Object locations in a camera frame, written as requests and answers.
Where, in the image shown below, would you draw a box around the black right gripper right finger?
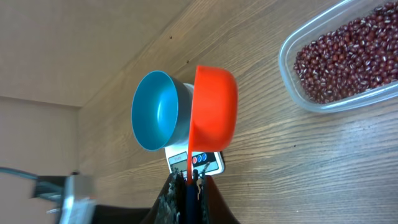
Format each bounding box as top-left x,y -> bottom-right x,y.
200,175 -> 239,224

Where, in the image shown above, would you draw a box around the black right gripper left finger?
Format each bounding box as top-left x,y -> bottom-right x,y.
141,172 -> 186,224

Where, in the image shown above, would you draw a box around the red measuring scoop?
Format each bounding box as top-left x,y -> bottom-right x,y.
187,65 -> 238,185

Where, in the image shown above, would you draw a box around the white digital kitchen scale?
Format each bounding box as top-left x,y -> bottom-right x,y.
164,82 -> 226,179

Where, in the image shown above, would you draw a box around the blue plastic bowl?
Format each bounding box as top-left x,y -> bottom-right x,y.
131,70 -> 192,151

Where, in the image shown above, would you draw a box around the clear plastic bean container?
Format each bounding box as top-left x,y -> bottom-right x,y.
279,0 -> 397,113

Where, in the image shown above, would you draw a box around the red adzuki beans in container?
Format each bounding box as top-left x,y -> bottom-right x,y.
294,2 -> 397,104

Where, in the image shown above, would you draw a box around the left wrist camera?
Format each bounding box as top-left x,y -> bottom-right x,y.
32,172 -> 96,224

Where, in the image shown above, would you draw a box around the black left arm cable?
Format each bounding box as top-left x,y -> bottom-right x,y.
0,166 -> 40,182

